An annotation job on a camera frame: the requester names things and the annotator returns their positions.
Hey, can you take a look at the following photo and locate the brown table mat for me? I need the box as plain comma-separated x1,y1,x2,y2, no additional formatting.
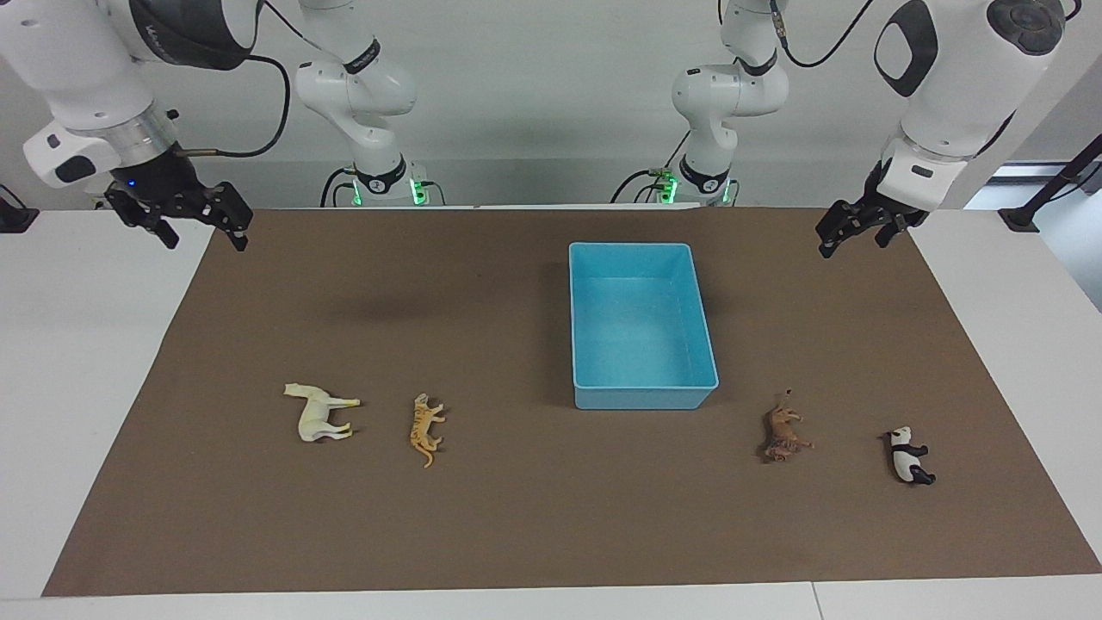
43,207,1102,598

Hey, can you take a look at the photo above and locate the cream white horse toy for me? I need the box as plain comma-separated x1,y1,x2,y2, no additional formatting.
283,382,362,443

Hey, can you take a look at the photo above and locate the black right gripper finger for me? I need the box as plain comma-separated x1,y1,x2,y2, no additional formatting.
128,206,181,251
211,182,254,252

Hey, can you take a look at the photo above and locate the light blue storage box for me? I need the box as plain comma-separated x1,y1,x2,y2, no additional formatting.
568,242,720,411

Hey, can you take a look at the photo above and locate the black and white panda toy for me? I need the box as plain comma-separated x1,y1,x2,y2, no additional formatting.
881,426,938,487

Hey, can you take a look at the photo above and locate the brown lion toy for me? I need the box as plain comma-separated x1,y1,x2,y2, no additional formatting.
758,388,814,463

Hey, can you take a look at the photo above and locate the orange striped tiger toy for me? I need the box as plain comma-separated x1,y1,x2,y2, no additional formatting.
409,393,447,469

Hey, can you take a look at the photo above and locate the black stand with long pole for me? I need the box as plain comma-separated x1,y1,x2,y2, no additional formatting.
999,133,1102,232

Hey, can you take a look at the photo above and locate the black left arm base cable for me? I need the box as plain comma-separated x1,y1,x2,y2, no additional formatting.
610,129,691,206

